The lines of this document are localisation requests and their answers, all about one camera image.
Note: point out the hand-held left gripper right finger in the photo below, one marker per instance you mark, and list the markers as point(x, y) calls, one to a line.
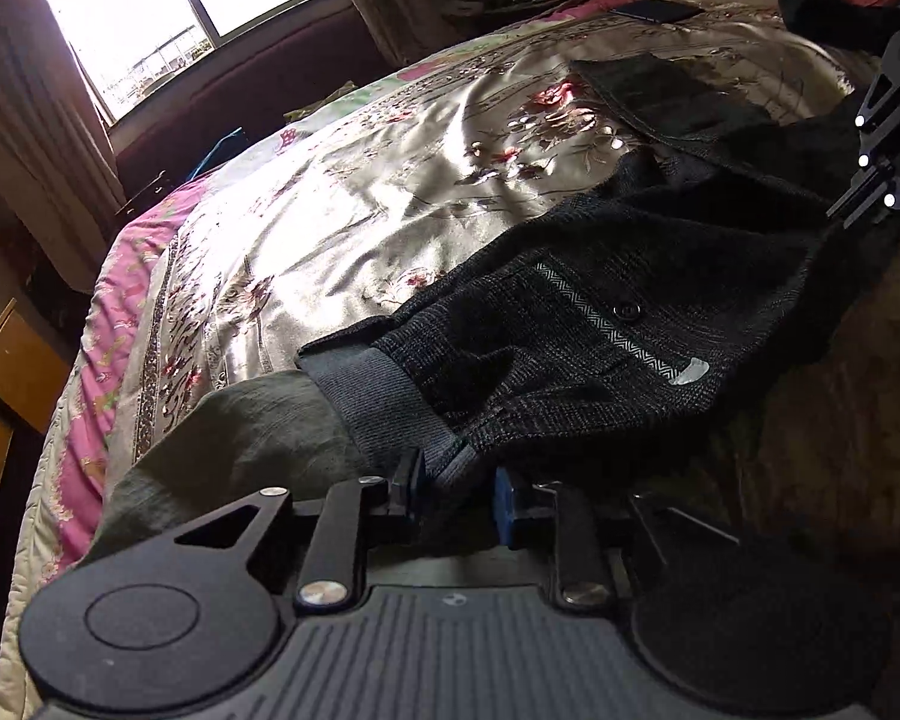
point(504, 504)

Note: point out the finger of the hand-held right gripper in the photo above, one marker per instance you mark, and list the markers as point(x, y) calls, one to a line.
point(881, 165)

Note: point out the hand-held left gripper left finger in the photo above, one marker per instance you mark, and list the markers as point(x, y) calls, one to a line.
point(414, 481)

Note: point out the dark plaid pants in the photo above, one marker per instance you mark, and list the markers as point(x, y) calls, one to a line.
point(607, 330)

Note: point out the black cloth bundle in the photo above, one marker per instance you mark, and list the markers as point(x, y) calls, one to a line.
point(832, 11)

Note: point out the dark smartphone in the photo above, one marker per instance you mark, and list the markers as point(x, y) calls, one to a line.
point(660, 10)

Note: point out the floral satin bedspread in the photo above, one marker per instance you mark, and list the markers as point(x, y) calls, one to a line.
point(330, 225)

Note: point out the wooden chair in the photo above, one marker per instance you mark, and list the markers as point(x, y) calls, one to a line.
point(11, 390)

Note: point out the maroon window bench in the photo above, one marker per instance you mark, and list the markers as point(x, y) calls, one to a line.
point(270, 82)

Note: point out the window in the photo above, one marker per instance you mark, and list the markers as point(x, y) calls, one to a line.
point(157, 7)

